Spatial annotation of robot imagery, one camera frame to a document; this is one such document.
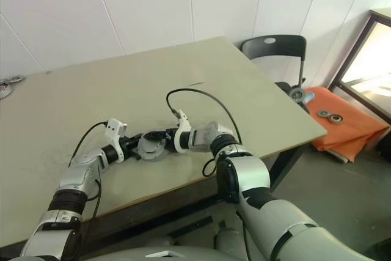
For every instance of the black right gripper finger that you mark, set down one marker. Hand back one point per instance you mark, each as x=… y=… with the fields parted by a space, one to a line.
x=166 y=152
x=146 y=135

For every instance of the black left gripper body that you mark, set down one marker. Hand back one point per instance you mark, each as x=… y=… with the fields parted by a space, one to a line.
x=126 y=146

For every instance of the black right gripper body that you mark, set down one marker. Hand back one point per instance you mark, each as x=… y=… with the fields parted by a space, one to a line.
x=170 y=137

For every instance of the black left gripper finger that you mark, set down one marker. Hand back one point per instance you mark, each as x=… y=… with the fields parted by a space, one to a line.
x=136 y=153
x=136 y=138

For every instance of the grey motor end cover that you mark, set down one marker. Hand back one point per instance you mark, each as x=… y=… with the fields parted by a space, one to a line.
x=149 y=148

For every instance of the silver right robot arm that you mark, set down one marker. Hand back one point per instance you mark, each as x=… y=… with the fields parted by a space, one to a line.
x=244 y=175

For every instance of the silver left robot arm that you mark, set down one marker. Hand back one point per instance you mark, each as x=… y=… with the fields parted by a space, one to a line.
x=76 y=175

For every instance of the black flat bar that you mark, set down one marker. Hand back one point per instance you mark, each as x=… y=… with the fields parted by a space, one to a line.
x=189 y=226

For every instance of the round metal gear part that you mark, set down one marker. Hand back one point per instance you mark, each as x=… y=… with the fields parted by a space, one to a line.
x=296 y=93

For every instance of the black folding chair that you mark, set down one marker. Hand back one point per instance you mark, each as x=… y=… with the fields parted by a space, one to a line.
x=275 y=47

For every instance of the blue plastic bottle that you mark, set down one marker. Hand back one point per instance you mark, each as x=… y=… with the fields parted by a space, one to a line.
x=309 y=97

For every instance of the metal ball bearing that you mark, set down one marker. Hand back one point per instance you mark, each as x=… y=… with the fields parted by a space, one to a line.
x=335 y=118

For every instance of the orange cloth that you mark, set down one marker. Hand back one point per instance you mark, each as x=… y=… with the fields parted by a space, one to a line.
x=351 y=132

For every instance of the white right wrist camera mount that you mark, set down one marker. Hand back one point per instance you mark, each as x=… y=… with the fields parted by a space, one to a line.
x=183 y=126

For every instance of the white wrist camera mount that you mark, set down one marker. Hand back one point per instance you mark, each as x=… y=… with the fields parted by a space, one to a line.
x=183 y=126
x=112 y=126

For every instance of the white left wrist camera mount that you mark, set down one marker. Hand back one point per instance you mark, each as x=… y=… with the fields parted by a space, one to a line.
x=112 y=126

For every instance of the dark door frame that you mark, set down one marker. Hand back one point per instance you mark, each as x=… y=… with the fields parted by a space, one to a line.
x=350 y=50

